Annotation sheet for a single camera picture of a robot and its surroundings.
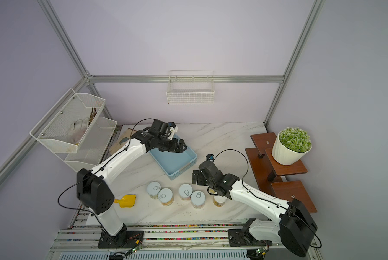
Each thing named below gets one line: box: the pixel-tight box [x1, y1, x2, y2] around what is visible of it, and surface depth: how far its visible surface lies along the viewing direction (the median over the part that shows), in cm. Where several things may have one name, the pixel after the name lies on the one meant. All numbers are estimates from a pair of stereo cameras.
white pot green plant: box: [272, 126, 313, 166], surface depth 67 cm
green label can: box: [146, 181, 161, 200], surface depth 86 cm
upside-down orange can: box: [212, 195, 228, 207], surface depth 81 cm
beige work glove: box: [109, 128, 138, 155], surface depth 113 cm
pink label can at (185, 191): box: [178, 183, 193, 201], surface depth 85 cm
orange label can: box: [157, 187, 174, 207], surface depth 84 cm
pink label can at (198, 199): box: [190, 190, 206, 210], surface depth 83 cm
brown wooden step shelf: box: [244, 132, 319, 214], surface depth 78 cm
